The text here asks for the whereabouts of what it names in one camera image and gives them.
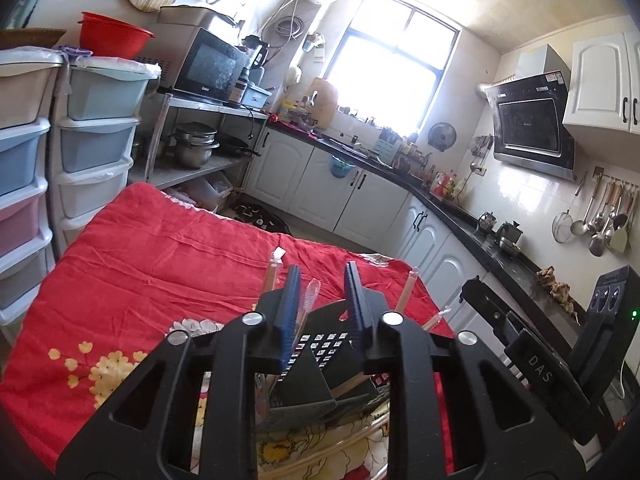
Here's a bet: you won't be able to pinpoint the wooden cutting board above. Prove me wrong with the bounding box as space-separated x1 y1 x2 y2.
307 77 338 130

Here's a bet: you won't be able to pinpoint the black microwave oven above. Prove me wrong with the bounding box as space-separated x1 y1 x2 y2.
137 24 248 102

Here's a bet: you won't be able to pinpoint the plastic drawer tower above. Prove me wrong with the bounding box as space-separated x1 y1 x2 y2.
1 46 64 341
48 56 160 252

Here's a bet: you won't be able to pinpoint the metal kettle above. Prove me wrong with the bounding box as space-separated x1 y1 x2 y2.
496 221 523 257

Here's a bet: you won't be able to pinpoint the left plastic drawer tower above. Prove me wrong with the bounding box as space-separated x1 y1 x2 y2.
1 46 64 341

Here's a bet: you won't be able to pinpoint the hanging strainer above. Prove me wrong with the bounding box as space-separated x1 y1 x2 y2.
551 174 586 244

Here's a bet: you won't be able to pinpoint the chopsticks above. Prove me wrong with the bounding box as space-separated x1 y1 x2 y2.
262 246 285 292

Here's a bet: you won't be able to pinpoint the small wall fan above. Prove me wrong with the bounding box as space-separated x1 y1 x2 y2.
427 122 457 152

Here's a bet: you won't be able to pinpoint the red plastic basin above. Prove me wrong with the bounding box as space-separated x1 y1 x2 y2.
78 11 154 60

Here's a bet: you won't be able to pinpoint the right plastic drawer tower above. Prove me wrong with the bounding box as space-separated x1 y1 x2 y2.
48 56 160 252

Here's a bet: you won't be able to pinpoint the black range hood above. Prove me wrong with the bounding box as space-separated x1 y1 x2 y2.
486 70 576 181

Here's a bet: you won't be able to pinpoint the metal shelf rack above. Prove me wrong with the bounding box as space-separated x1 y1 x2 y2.
128 93 268 190

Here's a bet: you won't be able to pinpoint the black electric kettle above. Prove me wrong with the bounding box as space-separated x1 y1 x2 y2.
242 35 270 68

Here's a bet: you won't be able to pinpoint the wicker basket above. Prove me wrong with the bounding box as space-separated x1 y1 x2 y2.
0 27 66 50

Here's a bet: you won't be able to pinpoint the hanging ladle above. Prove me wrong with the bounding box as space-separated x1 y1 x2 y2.
570 176 602 236

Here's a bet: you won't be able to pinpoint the white upper cabinet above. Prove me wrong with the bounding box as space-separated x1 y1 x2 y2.
564 32 639 133

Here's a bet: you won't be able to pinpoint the dark green utensil basket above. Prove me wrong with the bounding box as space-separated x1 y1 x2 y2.
256 300 388 434

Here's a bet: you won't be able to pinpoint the red floral tablecloth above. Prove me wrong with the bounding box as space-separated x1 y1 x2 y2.
0 181 457 480

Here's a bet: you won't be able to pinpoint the stainless steel pot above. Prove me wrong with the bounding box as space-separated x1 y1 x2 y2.
172 122 219 169

